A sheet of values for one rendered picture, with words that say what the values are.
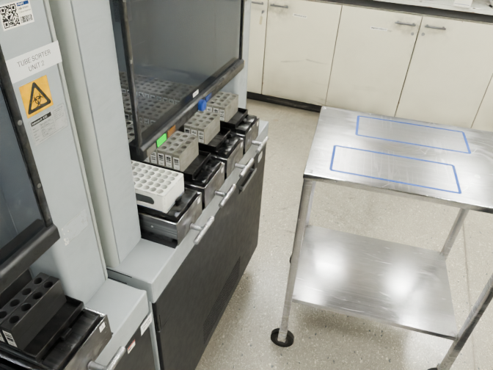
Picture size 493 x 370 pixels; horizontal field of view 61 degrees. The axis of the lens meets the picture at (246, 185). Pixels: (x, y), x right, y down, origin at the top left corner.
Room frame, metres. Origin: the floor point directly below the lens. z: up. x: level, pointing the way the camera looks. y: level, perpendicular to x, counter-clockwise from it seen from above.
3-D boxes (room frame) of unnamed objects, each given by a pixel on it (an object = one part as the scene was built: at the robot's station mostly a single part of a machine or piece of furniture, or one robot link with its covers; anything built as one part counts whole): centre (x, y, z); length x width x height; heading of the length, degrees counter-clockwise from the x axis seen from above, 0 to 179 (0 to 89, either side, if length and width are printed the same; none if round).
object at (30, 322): (0.43, 0.34, 0.85); 0.12 x 0.02 x 0.06; 162
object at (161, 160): (0.98, 0.21, 0.85); 0.12 x 0.02 x 0.06; 162
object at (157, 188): (0.85, 0.31, 0.83); 0.30 x 0.10 x 0.06; 72
